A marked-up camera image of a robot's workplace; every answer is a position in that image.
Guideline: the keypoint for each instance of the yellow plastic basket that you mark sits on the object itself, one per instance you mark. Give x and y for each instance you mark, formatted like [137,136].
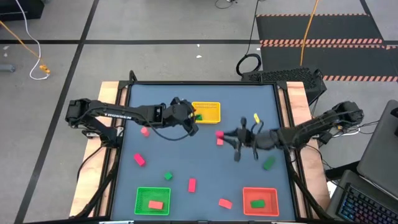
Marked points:
[210,112]

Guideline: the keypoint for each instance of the black perforated computer case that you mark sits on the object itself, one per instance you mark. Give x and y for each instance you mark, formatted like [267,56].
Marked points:
[280,76]

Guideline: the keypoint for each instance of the yellow block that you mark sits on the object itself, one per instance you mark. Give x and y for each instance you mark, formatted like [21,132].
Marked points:
[256,118]

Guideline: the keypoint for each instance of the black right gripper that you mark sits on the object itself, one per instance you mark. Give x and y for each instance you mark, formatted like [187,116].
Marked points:
[247,137]

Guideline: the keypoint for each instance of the black floor mat orange stripes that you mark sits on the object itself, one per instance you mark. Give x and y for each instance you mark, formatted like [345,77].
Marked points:
[326,28]

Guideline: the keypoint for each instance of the laptop with lit keyboard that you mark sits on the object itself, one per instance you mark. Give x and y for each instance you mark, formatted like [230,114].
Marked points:
[363,208]

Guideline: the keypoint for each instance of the long green block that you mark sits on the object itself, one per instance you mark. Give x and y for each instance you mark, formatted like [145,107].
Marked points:
[269,162]

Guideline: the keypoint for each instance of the grey object on floor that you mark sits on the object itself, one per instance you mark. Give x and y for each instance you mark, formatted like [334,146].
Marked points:
[7,68]

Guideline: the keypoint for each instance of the small red block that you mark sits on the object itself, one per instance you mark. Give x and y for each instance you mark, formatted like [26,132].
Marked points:
[145,131]

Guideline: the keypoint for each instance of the black box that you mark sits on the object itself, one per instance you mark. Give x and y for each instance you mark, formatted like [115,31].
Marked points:
[18,9]

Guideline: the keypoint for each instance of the wooden table side board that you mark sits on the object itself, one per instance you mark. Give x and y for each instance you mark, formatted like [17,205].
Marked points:
[317,174]
[90,174]

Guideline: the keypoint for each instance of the green rectangular block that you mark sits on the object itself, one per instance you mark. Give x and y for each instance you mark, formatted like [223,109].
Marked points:
[257,203]
[198,117]

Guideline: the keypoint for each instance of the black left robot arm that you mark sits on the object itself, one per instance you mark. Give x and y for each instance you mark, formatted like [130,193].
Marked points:
[124,113]

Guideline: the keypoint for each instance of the small green cube block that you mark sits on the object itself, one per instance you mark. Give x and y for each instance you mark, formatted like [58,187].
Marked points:
[168,175]

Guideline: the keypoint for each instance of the green plastic basket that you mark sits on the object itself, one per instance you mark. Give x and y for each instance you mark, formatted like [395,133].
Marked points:
[143,196]

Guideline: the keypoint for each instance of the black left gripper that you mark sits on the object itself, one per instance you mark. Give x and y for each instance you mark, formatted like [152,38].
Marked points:
[178,112]

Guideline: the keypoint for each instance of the orange-red plastic basket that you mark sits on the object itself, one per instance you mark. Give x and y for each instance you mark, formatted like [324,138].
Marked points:
[270,194]

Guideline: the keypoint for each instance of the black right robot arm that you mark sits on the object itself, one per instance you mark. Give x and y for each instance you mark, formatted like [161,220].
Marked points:
[311,127]

